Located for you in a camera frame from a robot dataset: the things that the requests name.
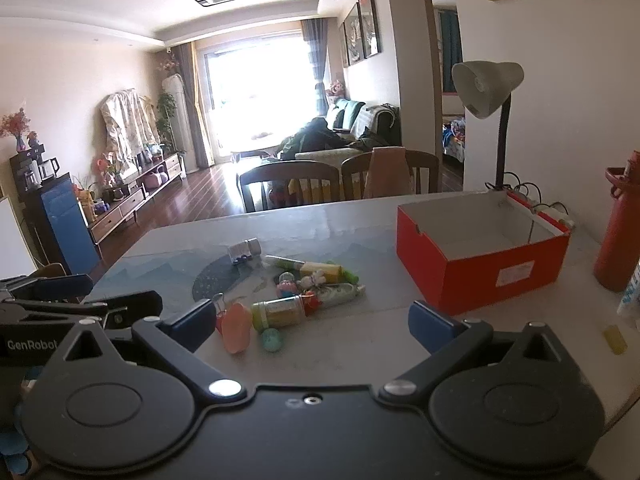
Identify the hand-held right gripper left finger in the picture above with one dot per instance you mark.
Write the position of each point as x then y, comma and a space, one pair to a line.
192, 322

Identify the white coffee table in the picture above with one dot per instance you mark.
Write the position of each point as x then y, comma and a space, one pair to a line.
252, 145

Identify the dark clothes pile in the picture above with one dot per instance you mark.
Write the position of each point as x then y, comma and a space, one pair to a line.
315, 137

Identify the small white plastic case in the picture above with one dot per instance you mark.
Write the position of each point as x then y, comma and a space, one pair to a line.
245, 249

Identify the white standing air conditioner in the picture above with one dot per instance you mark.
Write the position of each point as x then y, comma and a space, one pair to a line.
177, 110

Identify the red water bottle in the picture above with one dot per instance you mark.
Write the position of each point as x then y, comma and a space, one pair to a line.
620, 230

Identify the wooden tv cabinet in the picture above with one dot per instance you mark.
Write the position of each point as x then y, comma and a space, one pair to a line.
135, 200

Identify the yellow rectangular box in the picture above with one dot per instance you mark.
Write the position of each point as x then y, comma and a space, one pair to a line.
320, 271

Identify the orange pink bottle charm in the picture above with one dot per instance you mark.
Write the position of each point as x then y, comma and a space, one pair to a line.
236, 327

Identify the glitter jar with green lid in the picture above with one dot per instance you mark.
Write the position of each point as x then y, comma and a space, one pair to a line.
277, 312

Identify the white squeeze tube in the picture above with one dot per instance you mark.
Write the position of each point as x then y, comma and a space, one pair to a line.
631, 292

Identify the yellow eraser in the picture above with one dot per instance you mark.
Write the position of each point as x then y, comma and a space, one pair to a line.
615, 340

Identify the white green tube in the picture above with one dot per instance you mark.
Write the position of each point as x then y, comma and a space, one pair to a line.
282, 261

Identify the orange cardboard box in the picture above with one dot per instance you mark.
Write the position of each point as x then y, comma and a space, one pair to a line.
450, 270

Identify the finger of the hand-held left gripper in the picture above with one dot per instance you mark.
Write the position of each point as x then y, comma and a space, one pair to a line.
60, 287
135, 305

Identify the dark wooden dining chair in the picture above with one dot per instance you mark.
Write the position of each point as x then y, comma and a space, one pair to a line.
425, 170
287, 185

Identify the blue window curtain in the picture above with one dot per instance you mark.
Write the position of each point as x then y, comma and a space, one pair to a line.
316, 60

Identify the black blue water dispenser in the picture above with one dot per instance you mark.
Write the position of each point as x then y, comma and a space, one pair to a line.
65, 220

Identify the sofa with cushions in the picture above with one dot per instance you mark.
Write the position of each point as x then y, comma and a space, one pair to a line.
370, 120

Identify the grey window curtain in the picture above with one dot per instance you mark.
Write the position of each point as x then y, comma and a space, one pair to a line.
192, 110

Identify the pink towel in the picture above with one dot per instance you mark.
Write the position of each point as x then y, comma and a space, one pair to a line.
385, 170

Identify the vase with red flowers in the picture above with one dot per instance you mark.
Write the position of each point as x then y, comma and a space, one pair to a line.
14, 127

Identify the small snow globe toy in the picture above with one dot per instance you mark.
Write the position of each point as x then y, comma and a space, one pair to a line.
287, 285

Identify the white desk lamp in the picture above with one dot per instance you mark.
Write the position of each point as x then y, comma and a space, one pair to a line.
482, 85

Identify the green marker pen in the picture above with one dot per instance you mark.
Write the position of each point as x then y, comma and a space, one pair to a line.
347, 272

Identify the white bunny plush charm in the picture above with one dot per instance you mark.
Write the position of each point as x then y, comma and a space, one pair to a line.
312, 280

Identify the green potted plant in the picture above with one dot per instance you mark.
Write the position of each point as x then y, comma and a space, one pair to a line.
165, 115

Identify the small teal ball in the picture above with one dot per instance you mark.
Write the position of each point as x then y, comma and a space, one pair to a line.
272, 340

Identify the row of dark framed pictures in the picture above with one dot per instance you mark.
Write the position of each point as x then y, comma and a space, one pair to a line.
362, 27

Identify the white green correction tape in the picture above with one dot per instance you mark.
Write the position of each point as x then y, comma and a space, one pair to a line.
342, 292

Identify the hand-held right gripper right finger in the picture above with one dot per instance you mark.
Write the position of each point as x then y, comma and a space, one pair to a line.
430, 325

